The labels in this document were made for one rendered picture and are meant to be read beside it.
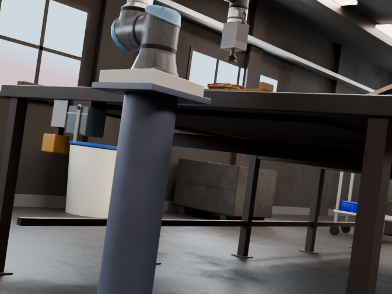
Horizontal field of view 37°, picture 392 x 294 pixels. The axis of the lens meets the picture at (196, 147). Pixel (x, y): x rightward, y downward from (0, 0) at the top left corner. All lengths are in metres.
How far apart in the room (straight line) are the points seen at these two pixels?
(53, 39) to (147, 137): 4.31
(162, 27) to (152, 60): 0.11
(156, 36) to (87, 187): 3.91
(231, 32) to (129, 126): 0.71
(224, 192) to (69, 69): 2.18
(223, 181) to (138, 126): 4.90
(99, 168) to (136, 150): 3.86
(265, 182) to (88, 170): 2.29
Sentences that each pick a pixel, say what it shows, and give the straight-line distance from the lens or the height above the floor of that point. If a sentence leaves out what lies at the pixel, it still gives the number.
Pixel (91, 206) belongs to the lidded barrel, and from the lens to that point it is 5.65.
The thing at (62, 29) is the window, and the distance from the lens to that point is 6.07.
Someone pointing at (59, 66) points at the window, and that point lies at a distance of 6.02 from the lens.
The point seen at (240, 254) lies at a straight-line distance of 4.42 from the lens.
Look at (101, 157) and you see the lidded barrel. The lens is 5.59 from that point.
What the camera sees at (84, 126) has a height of 0.75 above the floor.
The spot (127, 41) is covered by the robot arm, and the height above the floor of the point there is 1.02.
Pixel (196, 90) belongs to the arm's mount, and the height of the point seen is 0.89.
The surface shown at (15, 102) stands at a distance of 2.94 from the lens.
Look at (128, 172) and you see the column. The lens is 1.76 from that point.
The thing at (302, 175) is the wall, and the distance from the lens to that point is 9.87.
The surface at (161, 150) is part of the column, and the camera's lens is 1.77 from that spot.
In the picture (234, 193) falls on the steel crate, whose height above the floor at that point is 0.36.
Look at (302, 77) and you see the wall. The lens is 9.65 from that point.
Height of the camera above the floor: 0.67
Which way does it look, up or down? 1 degrees up
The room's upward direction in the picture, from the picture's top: 8 degrees clockwise
